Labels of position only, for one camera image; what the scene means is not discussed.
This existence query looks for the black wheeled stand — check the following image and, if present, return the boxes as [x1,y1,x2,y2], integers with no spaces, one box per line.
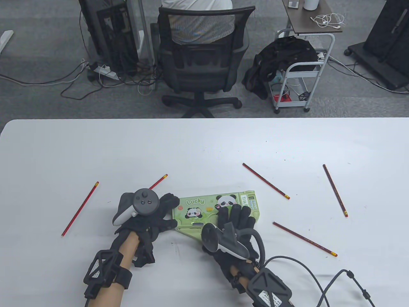
[344,0,409,91]

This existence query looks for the black mesh office chair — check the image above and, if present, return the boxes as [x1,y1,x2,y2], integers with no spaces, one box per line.
[150,6,256,118]

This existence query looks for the green panda pencil case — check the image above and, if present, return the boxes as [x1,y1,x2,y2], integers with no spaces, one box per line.
[172,191,260,243]

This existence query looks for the white floor cable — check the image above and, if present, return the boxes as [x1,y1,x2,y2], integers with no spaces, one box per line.
[0,59,90,86]

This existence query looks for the white table foot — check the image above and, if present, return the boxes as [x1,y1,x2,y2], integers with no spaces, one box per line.
[0,30,14,55]

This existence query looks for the black computer tower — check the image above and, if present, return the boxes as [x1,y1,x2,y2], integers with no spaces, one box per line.
[78,0,140,74]

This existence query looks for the white power strip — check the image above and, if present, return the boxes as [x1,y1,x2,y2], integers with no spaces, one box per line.
[93,65,121,80]

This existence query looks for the grey floor cables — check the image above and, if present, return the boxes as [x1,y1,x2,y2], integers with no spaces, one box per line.
[328,54,409,95]

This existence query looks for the person's left hand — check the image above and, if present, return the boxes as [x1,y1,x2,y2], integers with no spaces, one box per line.
[113,193,181,268]

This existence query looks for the tangle of black floor cables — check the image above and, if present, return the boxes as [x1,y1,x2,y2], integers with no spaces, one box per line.
[60,35,160,100]

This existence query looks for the person's right hand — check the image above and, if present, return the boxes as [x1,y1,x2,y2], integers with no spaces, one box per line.
[202,204,260,293]

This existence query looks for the person's left forearm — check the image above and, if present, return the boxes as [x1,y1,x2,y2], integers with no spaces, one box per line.
[88,232,141,307]

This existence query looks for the black bag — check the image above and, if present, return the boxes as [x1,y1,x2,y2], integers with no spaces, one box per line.
[242,36,320,100]

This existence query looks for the red pencil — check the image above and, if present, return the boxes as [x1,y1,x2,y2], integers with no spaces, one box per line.
[322,164,349,218]
[61,181,99,237]
[149,174,169,191]
[242,163,290,200]
[273,222,338,257]

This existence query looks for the white earphone cable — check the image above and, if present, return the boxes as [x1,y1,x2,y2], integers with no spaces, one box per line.
[311,13,345,29]

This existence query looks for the white rolling cart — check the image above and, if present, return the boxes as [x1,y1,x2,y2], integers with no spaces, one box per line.
[273,29,336,114]

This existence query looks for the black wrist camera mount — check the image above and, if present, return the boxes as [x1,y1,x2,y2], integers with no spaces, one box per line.
[248,268,293,307]
[84,250,133,299]

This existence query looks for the grey metal desk leg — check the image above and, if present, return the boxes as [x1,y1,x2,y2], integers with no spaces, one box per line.
[127,0,157,87]

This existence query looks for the person's right forearm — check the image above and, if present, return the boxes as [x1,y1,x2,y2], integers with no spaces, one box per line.
[231,267,296,307]

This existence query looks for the black white hand controller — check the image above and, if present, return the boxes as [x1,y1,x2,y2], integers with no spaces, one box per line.
[201,222,266,266]
[112,189,159,227]

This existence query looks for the small red container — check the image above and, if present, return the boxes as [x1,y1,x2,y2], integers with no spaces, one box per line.
[272,84,293,103]

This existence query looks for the brown wooden side table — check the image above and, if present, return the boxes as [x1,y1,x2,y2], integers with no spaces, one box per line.
[284,0,343,35]

